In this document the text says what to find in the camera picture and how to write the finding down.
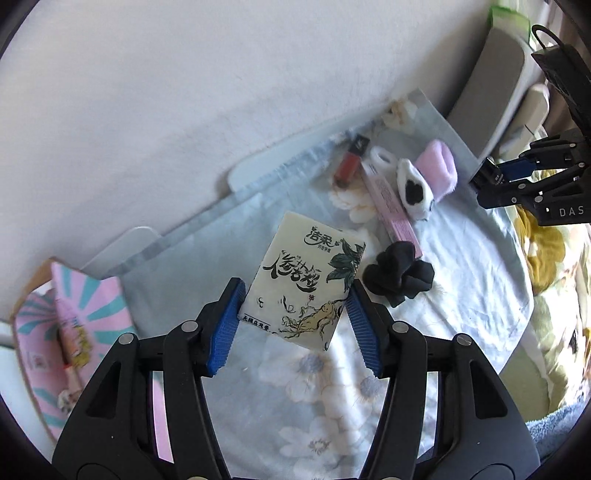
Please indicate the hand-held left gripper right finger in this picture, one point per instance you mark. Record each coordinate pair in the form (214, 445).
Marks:
(362, 332)

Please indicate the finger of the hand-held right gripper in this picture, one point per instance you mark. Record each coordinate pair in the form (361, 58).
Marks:
(519, 168)
(508, 196)

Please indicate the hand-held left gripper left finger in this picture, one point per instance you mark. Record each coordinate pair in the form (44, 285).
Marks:
(224, 332)

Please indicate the white printed tissue pack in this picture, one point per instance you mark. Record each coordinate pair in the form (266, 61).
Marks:
(300, 277)

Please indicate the white padded cushion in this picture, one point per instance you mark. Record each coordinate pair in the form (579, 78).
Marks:
(535, 106)

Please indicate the grey padded cushion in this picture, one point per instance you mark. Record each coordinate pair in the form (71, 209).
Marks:
(498, 87)

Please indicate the black sock bundle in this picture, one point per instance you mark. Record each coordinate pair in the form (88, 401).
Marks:
(397, 272)

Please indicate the pink fluffy sock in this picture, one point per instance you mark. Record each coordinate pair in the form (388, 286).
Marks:
(438, 166)

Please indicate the green wet wipes pack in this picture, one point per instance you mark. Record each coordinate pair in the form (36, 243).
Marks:
(508, 18)

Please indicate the white black fluffy sock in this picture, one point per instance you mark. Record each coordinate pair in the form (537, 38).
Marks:
(413, 182)

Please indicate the floral light blue sheet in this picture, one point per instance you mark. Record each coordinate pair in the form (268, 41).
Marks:
(286, 415)

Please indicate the yellow green blanket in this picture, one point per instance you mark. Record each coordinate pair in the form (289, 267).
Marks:
(554, 300)

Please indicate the long pink box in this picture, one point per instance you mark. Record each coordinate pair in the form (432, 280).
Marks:
(390, 207)

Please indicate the pink teal striped cloth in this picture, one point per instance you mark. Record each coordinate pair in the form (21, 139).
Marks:
(101, 300)

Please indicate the white tape roll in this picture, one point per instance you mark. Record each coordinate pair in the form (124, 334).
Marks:
(381, 157)

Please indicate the red lip gloss tube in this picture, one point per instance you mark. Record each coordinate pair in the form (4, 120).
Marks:
(346, 168)

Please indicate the blue towel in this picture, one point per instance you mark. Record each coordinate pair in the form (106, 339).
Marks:
(558, 424)

